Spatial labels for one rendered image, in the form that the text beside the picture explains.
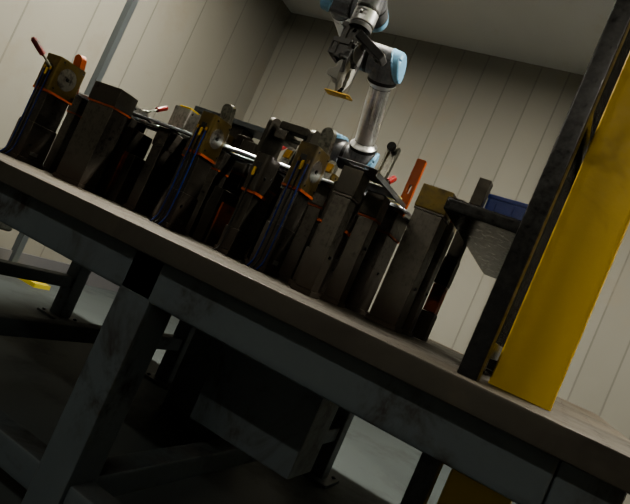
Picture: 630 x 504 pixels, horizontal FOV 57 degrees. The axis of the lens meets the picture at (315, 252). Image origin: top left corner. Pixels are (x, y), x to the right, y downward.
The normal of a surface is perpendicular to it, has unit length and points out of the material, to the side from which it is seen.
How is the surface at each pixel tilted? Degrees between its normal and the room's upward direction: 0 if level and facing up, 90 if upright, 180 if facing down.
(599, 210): 90
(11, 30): 90
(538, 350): 90
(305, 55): 90
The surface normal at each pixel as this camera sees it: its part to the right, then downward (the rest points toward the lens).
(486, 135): -0.38, -0.21
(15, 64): 0.83, 0.35
